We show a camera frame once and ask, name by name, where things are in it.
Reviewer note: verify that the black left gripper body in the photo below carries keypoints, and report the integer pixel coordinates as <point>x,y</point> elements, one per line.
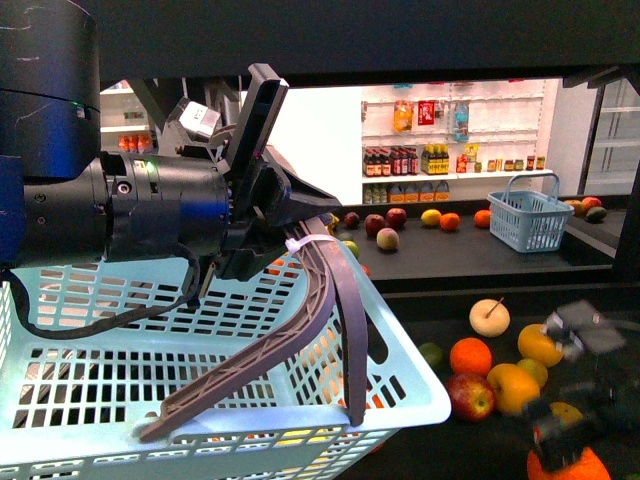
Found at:
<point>265,200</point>

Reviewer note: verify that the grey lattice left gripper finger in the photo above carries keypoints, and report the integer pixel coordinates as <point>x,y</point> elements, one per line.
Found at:
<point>345,272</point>
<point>263,354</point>

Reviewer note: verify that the large light blue basket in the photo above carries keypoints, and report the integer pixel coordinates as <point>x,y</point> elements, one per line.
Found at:
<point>75,409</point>

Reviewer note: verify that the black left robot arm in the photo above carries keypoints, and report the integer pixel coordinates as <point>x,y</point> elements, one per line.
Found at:
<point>225,207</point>

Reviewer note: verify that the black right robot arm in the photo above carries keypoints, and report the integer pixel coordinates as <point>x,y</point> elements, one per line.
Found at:
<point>604,402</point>

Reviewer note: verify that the far yellow lemon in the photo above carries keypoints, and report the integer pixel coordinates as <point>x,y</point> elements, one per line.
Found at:
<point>430,218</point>

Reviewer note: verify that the far orange by lemon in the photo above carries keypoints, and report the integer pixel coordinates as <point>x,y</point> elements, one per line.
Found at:
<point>449,222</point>

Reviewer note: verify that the white store shelf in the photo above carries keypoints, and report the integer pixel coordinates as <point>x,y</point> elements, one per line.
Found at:
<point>452,140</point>

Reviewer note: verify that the far green apple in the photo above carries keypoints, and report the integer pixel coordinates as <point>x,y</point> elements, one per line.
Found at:
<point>352,247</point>

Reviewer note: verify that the far peach alone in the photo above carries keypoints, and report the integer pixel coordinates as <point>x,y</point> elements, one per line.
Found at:
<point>387,239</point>

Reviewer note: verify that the far dark red apple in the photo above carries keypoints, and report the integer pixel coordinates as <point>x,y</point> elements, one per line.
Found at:
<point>396,218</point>

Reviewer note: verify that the green lime upper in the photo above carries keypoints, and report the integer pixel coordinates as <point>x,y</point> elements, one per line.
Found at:
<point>432,354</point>

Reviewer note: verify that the far orange by basket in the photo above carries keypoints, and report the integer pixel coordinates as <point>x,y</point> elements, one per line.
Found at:
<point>482,219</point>

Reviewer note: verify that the small orange centre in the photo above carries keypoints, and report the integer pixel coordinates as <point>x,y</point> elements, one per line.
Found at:
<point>471,355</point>

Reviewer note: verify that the black front display tray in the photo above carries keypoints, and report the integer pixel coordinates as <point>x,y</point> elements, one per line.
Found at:
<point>497,447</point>

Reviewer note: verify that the red apple centre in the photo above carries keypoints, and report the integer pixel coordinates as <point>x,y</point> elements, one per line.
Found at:
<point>472,397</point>

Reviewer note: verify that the white pear with stem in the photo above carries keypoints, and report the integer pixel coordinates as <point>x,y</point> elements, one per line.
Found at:
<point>489,318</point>

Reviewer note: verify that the small blue basket far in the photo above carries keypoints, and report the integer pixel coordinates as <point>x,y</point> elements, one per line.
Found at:
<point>529,221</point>

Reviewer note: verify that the yellow orange apple centre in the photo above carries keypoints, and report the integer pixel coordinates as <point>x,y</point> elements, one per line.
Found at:
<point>513,388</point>

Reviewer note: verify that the golden apple right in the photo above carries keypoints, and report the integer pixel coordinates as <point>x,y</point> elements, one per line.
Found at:
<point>533,344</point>

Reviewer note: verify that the kiwi upper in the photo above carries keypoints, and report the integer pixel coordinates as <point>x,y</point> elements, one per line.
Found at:
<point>536,370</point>

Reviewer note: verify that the kiwi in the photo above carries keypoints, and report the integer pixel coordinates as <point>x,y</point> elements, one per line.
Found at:
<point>565,413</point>
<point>536,370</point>

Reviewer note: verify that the kiwi lower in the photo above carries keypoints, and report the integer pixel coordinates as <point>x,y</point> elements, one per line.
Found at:
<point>565,413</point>

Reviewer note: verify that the large orange front centre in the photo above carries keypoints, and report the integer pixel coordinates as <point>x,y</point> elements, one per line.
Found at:
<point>588,467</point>

